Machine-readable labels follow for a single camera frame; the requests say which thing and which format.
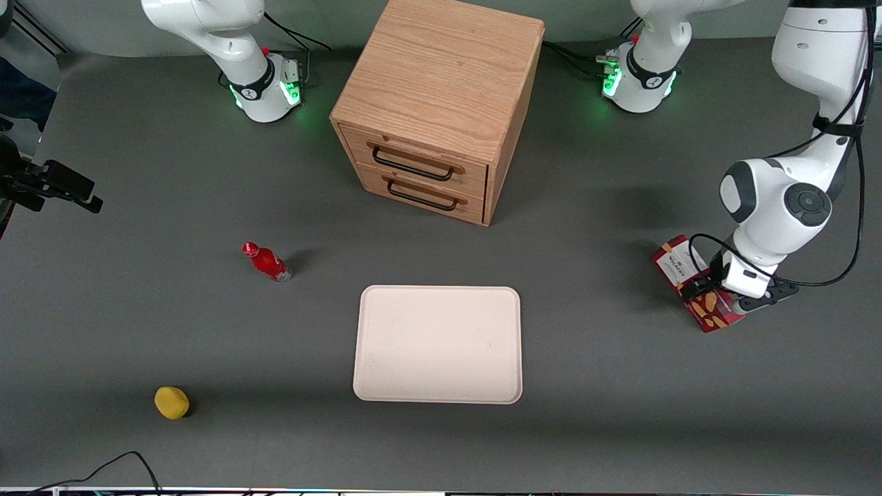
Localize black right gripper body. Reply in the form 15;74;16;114
0;136;45;238

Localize red tartan shortbread cookie box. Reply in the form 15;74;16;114
652;235;746;333

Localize cream rectangular plastic tray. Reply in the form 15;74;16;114
353;285;523;405

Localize person leg in blue jeans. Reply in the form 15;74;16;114
0;57;59;133

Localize small red bottle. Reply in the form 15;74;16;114
242;241;293;283

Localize wooden drawer front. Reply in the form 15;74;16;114
355;164;486;226
340;124;489;200

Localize wooden two-drawer cabinet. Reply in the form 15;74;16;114
329;0;546;227

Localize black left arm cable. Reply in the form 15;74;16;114
688;0;882;288

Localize black cable on table edge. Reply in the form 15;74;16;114
28;451;163;494

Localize black left arm base cables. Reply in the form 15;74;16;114
541;19;645;78

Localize black arm base cables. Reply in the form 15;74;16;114
264;10;333;54
541;19;645;78

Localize black right arm base cables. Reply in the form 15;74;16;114
264;10;333;54

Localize black drawer handle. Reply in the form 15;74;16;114
382;176;468;212
367;141;466;183

